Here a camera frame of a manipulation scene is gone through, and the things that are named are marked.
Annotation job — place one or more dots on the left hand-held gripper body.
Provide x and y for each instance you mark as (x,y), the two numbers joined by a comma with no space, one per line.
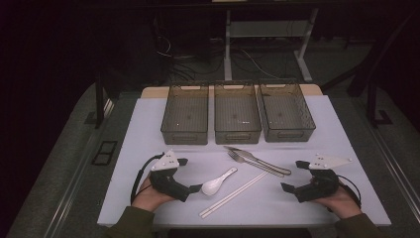
(165,162)

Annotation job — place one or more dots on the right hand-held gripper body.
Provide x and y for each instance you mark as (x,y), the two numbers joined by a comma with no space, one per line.
(325,185)

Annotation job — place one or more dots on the white ceramic spoon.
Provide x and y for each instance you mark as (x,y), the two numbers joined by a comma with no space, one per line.
(211,187)

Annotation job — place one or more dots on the white chopstick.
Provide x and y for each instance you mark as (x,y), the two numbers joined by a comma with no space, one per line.
(231,197)
(231,193)

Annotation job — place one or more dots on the smoky transparent plastic bin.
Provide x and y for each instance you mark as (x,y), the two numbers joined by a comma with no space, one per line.
(185,112)
(236,112)
(284,112)

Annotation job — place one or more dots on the steel fork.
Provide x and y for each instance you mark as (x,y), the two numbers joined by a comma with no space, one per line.
(235,156)

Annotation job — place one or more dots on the steel table knife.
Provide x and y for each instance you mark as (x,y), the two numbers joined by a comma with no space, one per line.
(245,153)

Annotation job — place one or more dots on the person's right hand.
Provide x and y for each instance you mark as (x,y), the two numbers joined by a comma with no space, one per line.
(340,205)

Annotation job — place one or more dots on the person's left hand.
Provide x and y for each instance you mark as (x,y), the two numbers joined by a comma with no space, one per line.
(148,198)

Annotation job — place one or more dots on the wooden board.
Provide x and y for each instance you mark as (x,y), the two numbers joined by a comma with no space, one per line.
(152,92)

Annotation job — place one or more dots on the black metal stand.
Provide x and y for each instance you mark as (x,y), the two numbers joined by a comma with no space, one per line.
(371,105)
(99,105)

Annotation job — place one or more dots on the black slanted pole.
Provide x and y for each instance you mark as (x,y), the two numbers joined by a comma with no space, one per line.
(369,59)

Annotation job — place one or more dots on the white metal desk frame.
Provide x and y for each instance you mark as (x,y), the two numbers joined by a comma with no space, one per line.
(227,49)

